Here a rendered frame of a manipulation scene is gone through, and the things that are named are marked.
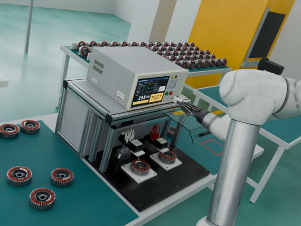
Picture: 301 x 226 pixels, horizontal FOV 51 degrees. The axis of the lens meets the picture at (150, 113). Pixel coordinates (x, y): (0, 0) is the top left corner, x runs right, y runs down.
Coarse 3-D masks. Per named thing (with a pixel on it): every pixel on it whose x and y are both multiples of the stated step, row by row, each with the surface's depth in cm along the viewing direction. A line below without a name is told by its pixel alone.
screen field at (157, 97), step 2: (152, 94) 176; (154, 94) 177; (156, 94) 179; (158, 94) 180; (160, 94) 182; (162, 94) 183; (152, 96) 177; (154, 96) 178; (156, 96) 180; (158, 96) 181; (160, 96) 183; (150, 98) 177; (152, 98) 178; (154, 98) 179; (156, 98) 181; (158, 98) 182; (160, 98) 184; (150, 100) 178; (152, 100) 179; (154, 100) 180; (156, 100) 182; (158, 100) 183
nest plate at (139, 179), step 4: (128, 164) 183; (124, 168) 179; (128, 168) 180; (128, 172) 177; (132, 172) 177; (152, 172) 183; (132, 176) 175; (136, 176) 175; (140, 176) 176; (144, 176) 177; (148, 176) 178; (152, 176) 180; (136, 180) 173; (140, 180) 173; (144, 180) 175
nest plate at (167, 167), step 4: (152, 156) 197; (156, 156) 198; (156, 160) 195; (176, 160) 201; (160, 164) 192; (164, 164) 193; (168, 164) 194; (172, 164) 196; (176, 164) 197; (180, 164) 199; (164, 168) 191; (168, 168) 191
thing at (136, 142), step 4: (120, 140) 183; (124, 140) 182; (128, 140) 183; (132, 140) 180; (136, 140) 181; (124, 144) 181; (128, 144) 180; (132, 144) 177; (136, 144) 178; (140, 144) 179; (124, 148) 187; (128, 148) 188; (132, 148) 177; (136, 148) 176; (140, 148) 179; (136, 152) 178; (140, 152) 179; (144, 152) 180
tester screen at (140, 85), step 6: (156, 78) 171; (162, 78) 175; (138, 84) 163; (144, 84) 166; (150, 84) 170; (156, 84) 174; (162, 84) 178; (138, 90) 165; (144, 90) 169; (150, 90) 173; (138, 96) 168; (150, 96) 176; (162, 96) 184; (150, 102) 179
